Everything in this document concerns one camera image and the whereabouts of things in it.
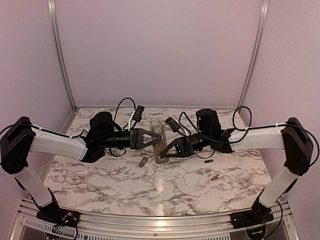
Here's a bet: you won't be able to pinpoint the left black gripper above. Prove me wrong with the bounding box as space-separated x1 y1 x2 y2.
99 127 162 149

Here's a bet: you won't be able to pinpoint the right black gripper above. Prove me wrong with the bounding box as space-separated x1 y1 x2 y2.
160 130 212 158

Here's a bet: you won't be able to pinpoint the grey white remote control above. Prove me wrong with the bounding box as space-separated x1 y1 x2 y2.
150 124 170 165

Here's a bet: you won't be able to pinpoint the grey battery compartment cover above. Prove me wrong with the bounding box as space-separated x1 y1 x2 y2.
138 157 148 168

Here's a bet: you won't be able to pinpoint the gold AA battery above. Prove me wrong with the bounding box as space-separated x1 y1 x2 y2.
210 174 219 181

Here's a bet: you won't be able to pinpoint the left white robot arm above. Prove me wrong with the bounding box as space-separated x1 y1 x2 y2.
0 111 162 223

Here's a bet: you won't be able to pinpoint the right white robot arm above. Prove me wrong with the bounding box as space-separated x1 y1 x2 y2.
160 108 319 224

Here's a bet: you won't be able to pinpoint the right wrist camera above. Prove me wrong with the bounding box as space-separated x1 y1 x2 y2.
165 117 189 136

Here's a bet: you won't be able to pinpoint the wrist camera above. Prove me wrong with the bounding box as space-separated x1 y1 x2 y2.
128 105 145 130
165 117 189 136

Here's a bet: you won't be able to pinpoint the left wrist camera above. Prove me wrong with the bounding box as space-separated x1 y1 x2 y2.
128 105 145 130

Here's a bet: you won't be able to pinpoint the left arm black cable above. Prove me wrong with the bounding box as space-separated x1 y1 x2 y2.
0 97 137 157

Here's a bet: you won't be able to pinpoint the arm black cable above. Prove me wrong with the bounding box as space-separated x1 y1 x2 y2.
178 106 315 160
0 97 137 157

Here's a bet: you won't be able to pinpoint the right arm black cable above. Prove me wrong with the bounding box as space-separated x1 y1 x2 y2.
178 106 315 160

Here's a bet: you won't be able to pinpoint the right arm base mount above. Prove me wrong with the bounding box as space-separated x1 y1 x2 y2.
230 194 274 229

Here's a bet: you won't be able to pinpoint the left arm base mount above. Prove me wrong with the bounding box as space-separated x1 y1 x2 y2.
36 202 80 228

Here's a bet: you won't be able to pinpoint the left aluminium corner post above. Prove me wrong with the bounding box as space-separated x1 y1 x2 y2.
47 0 77 112

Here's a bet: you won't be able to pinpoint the aluminium corner post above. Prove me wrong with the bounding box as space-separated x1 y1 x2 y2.
237 0 270 107
47 0 77 112

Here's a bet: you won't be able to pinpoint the right aluminium corner post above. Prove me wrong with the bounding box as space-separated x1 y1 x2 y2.
237 0 270 107

